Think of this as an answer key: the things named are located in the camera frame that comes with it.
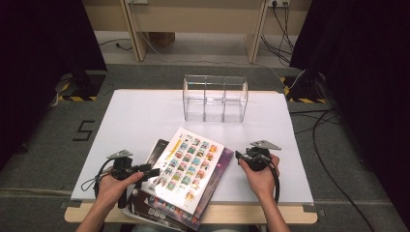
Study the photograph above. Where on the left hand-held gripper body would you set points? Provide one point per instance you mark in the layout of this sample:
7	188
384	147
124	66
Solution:
124	169

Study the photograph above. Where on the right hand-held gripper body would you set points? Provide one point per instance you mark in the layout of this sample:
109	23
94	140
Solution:
259	159

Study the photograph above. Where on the dark red cover magazine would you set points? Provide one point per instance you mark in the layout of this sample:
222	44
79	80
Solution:
158	151

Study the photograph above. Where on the purple magazine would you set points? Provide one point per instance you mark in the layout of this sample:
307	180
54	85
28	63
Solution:
222	170

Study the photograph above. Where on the white picture-grid cover book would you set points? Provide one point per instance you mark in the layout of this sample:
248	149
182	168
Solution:
185	167

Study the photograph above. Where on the clear acrylic book organizer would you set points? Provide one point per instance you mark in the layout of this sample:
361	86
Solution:
214	103

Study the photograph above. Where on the person's right hand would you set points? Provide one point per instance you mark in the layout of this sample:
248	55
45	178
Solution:
262	182

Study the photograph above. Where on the person's left hand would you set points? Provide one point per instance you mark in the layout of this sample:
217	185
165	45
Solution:
111	190

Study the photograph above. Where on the white board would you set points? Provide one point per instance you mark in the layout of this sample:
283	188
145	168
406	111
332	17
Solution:
135	122

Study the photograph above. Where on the black stand base striped tape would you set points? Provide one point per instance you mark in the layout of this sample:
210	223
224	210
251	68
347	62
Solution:
85	87
306	92

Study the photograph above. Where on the black curtain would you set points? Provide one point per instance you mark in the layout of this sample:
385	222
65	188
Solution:
364	80
38	64

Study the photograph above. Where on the wooden desk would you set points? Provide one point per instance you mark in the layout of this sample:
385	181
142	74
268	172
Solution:
193	16

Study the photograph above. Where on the white wall outlet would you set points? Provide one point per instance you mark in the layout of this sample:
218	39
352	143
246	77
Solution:
278	2

